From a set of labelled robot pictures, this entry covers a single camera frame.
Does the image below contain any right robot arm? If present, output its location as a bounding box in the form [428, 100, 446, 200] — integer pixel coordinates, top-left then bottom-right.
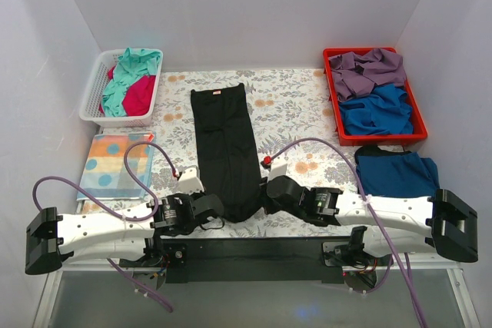
[264, 175, 478, 265]

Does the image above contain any folded blue t-shirt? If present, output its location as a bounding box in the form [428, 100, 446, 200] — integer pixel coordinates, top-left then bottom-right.
[354, 145, 440, 198]

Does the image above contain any magenta t-shirt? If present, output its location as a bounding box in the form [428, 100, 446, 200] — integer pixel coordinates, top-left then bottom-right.
[98, 67, 156, 118]

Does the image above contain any colourful checked towel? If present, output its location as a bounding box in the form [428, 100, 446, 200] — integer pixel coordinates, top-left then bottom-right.
[79, 131, 155, 200]

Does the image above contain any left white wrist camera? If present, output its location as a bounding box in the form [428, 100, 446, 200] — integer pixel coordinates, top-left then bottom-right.
[177, 166, 205, 194]

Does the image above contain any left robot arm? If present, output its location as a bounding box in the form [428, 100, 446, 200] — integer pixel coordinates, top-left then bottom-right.
[25, 194, 224, 275]

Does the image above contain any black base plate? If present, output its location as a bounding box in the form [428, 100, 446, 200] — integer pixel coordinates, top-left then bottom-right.
[118, 236, 397, 285]

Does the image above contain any floral patterned table mat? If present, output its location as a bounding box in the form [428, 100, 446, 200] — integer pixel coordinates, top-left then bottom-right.
[97, 69, 357, 239]

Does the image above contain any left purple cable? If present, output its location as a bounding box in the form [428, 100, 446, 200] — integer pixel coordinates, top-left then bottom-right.
[32, 141, 181, 313]

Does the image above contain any black t-shirt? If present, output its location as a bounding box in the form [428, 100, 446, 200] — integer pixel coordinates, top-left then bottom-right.
[191, 83, 262, 223]

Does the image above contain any aluminium rail frame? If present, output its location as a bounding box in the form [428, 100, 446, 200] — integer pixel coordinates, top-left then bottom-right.
[32, 250, 481, 328]

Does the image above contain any purple t-shirt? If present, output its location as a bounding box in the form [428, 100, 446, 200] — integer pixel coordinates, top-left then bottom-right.
[328, 48, 407, 102]

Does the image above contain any blue t-shirt in bin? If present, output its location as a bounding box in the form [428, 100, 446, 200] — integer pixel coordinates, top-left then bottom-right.
[339, 84, 414, 136]

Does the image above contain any teal t-shirt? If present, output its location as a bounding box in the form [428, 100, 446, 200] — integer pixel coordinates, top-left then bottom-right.
[100, 47, 162, 117]

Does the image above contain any white plastic basket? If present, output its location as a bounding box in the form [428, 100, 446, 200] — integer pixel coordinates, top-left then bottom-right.
[79, 48, 162, 128]

